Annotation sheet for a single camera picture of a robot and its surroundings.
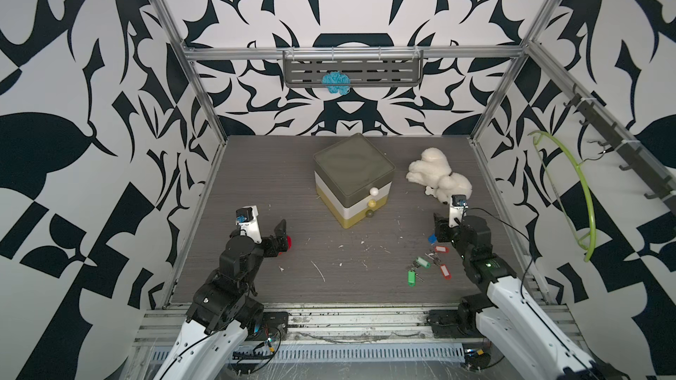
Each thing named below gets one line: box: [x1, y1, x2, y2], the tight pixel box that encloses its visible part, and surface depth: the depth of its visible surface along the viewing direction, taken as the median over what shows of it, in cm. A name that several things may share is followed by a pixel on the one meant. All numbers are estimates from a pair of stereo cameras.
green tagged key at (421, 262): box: [411, 255, 432, 270], surface depth 87 cm
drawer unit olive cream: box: [313, 132, 397, 229], surface depth 88 cm
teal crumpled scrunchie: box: [321, 70, 352, 95], surface depth 93 cm
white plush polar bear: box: [405, 146, 473, 205], surface depth 100 cm
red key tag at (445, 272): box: [440, 263, 453, 281], surface depth 86 cm
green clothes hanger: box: [527, 130, 597, 263], surface depth 71 cm
